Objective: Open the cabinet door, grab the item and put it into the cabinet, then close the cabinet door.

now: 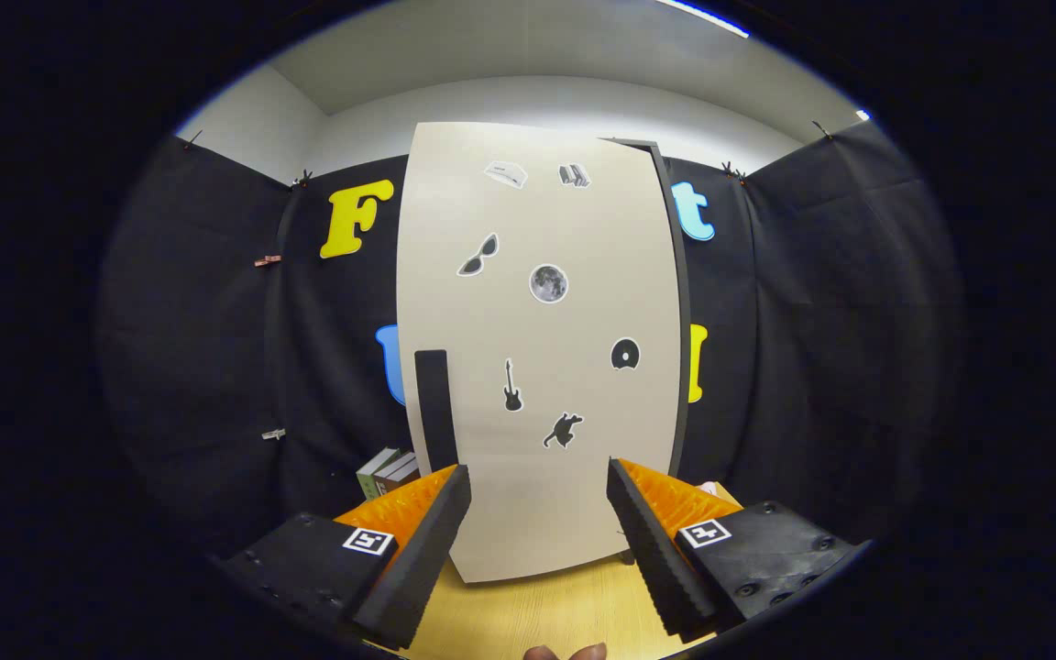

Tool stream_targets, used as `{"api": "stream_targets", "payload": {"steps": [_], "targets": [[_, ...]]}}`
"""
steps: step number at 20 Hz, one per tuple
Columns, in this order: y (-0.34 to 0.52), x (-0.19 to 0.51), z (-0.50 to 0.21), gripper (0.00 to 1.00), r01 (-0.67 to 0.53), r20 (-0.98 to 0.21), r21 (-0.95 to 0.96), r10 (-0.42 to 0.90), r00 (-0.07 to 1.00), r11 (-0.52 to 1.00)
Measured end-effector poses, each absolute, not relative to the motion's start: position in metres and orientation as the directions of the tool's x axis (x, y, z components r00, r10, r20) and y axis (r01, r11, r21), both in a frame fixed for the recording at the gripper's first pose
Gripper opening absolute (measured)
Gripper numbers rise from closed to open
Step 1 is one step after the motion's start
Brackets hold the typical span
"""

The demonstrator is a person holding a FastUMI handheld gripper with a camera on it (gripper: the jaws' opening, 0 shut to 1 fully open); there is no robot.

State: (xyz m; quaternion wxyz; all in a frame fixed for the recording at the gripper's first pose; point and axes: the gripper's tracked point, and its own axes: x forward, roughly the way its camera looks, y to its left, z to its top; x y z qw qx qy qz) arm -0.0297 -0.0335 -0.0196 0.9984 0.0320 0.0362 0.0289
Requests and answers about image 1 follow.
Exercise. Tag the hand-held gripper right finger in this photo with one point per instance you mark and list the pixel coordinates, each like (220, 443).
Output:
(652, 559)

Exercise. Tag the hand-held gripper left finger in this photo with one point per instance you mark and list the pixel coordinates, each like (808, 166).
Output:
(427, 559)

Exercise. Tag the green book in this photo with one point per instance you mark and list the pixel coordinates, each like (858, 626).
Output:
(374, 475)

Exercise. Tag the black backdrop cloth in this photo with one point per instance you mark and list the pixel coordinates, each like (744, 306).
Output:
(216, 367)

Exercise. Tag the black cloth clip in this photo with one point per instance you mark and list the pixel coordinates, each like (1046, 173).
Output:
(732, 171)
(304, 178)
(191, 140)
(822, 130)

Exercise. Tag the long ceiling light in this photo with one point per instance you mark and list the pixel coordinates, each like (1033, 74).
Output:
(702, 16)

